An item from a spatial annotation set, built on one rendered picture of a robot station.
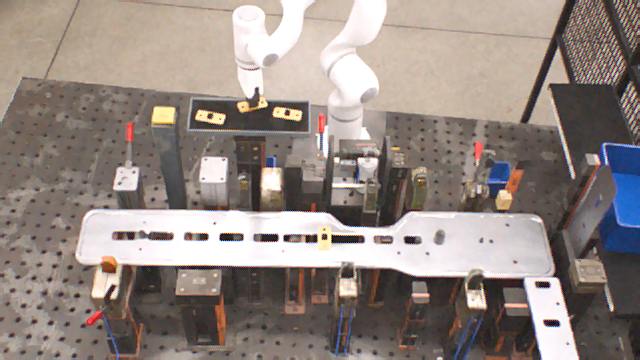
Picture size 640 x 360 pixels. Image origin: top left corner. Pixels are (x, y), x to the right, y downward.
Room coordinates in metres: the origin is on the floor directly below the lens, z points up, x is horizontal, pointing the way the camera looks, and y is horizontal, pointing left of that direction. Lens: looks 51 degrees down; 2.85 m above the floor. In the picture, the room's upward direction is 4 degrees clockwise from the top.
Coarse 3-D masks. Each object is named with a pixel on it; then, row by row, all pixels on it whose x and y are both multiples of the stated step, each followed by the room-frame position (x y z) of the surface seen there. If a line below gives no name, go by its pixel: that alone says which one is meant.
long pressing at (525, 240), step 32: (96, 224) 1.24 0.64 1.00; (128, 224) 1.25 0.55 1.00; (160, 224) 1.26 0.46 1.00; (192, 224) 1.27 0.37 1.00; (224, 224) 1.28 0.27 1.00; (256, 224) 1.28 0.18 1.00; (288, 224) 1.29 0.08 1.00; (320, 224) 1.30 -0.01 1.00; (416, 224) 1.33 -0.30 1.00; (448, 224) 1.34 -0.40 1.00; (480, 224) 1.35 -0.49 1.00; (512, 224) 1.36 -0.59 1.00; (96, 256) 1.14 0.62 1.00; (128, 256) 1.14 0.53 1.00; (160, 256) 1.15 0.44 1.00; (192, 256) 1.16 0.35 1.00; (224, 256) 1.16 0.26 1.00; (256, 256) 1.17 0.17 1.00; (288, 256) 1.18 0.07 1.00; (320, 256) 1.19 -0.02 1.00; (352, 256) 1.20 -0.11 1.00; (384, 256) 1.21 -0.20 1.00; (416, 256) 1.21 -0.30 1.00; (448, 256) 1.22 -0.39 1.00; (480, 256) 1.23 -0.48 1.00; (512, 256) 1.24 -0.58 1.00; (544, 256) 1.25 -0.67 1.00
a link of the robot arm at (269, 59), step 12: (288, 0) 1.60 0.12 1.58; (300, 0) 1.61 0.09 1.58; (312, 0) 1.63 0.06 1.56; (288, 12) 1.56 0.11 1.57; (300, 12) 1.59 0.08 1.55; (288, 24) 1.53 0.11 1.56; (300, 24) 1.57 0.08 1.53; (264, 36) 1.53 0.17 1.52; (276, 36) 1.50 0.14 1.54; (288, 36) 1.51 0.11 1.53; (252, 48) 1.49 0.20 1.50; (264, 48) 1.48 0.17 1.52; (276, 48) 1.49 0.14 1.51; (288, 48) 1.51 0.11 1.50; (252, 60) 1.48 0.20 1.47; (264, 60) 1.47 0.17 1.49; (276, 60) 1.49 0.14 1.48
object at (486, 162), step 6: (486, 150) 1.46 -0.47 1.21; (492, 150) 1.46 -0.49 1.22; (480, 156) 1.45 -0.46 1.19; (486, 156) 1.44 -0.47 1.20; (492, 156) 1.44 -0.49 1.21; (480, 162) 1.44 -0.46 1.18; (486, 162) 1.41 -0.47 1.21; (492, 162) 1.41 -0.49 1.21; (480, 168) 1.43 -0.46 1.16; (486, 168) 1.44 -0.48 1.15; (480, 174) 1.43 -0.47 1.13; (486, 174) 1.43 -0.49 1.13; (474, 180) 1.44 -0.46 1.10; (480, 180) 1.43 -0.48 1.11; (486, 180) 1.42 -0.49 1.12; (474, 186) 1.42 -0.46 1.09; (486, 186) 1.42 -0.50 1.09; (474, 192) 1.41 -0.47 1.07
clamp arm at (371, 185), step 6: (366, 180) 1.41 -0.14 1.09; (372, 180) 1.40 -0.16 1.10; (366, 186) 1.39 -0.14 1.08; (372, 186) 1.39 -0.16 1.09; (366, 192) 1.39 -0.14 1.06; (372, 192) 1.39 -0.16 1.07; (366, 198) 1.38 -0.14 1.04; (372, 198) 1.39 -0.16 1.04; (366, 204) 1.38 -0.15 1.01; (372, 204) 1.38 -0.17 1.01; (366, 210) 1.37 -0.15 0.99; (372, 210) 1.38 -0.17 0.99
